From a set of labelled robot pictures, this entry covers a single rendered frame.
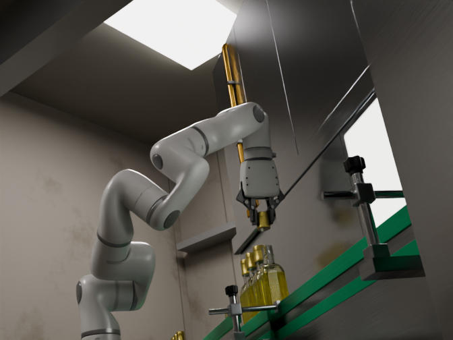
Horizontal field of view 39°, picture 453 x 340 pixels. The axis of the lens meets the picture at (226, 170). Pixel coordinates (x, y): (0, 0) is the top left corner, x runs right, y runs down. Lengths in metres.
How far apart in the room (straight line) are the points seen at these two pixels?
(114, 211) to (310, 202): 0.53
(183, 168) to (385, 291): 0.60
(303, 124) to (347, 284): 0.72
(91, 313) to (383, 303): 0.80
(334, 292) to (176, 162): 0.47
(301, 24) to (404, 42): 1.19
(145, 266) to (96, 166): 3.88
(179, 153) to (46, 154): 3.70
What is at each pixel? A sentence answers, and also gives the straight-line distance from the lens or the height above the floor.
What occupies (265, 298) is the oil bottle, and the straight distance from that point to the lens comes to 1.63.
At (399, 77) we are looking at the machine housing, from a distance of 0.68.
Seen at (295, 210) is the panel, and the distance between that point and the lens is 1.79.
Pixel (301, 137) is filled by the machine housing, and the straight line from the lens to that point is 1.82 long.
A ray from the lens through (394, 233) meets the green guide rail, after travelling 1.04.
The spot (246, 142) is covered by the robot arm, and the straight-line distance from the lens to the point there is 1.71.
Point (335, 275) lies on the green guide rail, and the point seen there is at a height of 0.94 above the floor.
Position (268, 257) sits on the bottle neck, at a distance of 1.65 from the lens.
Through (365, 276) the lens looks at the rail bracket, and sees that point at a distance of 0.86.
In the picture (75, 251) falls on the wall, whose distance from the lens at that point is 4.97.
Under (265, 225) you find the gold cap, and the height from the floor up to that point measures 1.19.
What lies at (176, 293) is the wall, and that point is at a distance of 5.63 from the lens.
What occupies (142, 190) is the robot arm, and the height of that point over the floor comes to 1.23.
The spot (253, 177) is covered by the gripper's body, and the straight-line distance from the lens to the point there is 1.68.
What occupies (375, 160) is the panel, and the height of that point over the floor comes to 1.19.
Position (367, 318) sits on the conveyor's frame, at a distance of 1.10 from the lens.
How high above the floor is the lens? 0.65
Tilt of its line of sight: 25 degrees up
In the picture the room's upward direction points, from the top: 9 degrees counter-clockwise
